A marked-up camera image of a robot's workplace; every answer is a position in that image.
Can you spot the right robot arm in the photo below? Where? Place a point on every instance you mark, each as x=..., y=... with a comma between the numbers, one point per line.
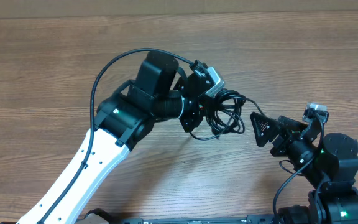
x=329, y=162

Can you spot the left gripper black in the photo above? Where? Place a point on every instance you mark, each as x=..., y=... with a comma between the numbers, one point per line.
x=194, y=114

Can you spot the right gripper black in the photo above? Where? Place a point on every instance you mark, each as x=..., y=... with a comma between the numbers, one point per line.
x=273, y=129

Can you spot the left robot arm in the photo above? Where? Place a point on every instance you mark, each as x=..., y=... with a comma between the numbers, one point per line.
x=161, y=91

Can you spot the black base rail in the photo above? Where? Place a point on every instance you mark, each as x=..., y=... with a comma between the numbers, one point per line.
x=250, y=219

